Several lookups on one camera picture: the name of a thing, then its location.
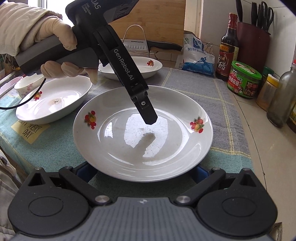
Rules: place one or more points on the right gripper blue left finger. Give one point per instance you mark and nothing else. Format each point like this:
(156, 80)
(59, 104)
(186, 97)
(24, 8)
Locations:
(85, 171)

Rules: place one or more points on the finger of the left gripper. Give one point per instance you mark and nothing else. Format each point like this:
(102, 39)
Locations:
(145, 108)

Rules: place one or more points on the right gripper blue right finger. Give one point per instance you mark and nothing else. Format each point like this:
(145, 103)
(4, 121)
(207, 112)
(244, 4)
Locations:
(199, 173)

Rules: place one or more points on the large white fruit-pattern plate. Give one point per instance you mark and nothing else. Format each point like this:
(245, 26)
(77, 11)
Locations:
(111, 135)

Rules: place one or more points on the white oval dish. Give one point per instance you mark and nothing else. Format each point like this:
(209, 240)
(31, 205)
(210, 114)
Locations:
(56, 99)

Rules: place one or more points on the small white floral bowl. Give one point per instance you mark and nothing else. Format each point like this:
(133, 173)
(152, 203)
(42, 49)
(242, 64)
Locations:
(28, 84)

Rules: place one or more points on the left beige sleeve forearm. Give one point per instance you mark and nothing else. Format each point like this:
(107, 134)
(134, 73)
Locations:
(19, 25)

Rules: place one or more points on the left gloved hand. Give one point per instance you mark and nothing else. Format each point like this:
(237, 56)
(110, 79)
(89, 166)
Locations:
(53, 25)

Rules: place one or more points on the grey checked dish mat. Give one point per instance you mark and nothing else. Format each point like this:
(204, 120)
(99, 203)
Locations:
(173, 79)

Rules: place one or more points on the teal towel with yellow label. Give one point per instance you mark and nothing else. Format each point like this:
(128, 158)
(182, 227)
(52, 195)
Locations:
(54, 146)

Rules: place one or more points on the white blue salt bag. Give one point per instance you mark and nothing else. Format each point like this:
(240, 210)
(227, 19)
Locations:
(196, 56)

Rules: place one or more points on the bamboo cutting board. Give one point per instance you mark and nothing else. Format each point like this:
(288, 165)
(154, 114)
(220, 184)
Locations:
(161, 20)

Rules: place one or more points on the clear glass pepper bottle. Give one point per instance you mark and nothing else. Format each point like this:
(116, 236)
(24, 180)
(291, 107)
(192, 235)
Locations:
(283, 100)

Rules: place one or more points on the dark vinegar bottle red label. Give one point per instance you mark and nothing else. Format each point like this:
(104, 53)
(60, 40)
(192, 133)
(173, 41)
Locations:
(229, 48)

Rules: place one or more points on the green lid sauce jar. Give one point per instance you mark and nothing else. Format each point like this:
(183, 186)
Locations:
(243, 80)

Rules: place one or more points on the yellow lid spice jar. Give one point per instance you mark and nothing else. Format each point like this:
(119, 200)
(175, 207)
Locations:
(267, 92)

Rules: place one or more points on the dark red utensil holder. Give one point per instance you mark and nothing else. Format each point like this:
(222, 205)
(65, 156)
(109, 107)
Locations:
(253, 45)

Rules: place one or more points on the black scissors in holder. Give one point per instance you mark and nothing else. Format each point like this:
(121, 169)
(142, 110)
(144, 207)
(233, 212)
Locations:
(262, 15)

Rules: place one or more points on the metal wire board rack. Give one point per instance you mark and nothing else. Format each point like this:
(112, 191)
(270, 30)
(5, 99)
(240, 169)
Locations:
(135, 39)

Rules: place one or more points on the grey kitchen knife black handle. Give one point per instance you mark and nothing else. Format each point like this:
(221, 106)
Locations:
(163, 45)

